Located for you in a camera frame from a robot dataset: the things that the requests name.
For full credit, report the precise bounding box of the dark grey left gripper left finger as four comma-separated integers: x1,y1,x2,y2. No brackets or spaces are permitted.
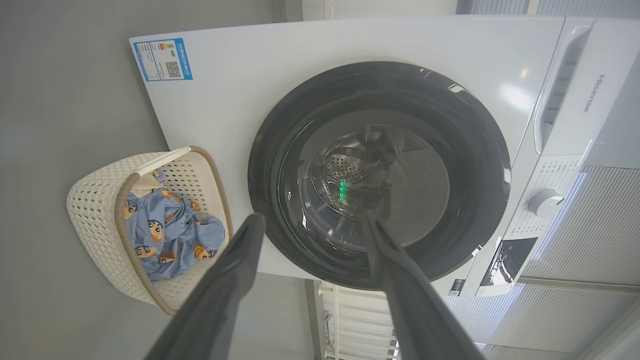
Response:
145,212,266,360

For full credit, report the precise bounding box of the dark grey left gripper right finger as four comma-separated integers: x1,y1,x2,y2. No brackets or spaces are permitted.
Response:
360,210,484,360

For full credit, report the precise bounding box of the blue cartoon print garment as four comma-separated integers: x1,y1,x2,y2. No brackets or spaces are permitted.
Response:
124,169,227,282

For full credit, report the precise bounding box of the white cloth garment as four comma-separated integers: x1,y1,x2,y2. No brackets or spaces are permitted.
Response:
131,172,167,199

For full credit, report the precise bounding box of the black round washer door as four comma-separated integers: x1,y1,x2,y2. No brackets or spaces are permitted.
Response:
247,61,512,291

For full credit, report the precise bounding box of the black washer display panel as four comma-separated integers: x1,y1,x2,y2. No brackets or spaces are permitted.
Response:
480,237,539,287

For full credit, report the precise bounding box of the stainless steel washer drum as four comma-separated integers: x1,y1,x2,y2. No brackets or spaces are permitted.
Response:
320,145,396,206

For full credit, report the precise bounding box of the white plastic control knob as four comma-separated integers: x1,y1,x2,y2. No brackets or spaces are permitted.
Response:
527,188,565,219

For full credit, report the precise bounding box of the white washing machine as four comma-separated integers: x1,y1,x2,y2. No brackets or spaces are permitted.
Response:
129,15,640,299

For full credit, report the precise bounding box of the cream perforated laundry basket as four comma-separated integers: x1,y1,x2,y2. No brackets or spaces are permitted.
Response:
66,146,234,317

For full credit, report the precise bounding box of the blue energy label sticker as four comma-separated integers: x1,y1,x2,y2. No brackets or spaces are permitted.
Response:
131,38,194,82

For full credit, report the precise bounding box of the white detergent drawer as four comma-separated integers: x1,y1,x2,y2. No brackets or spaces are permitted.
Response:
532,19,640,171

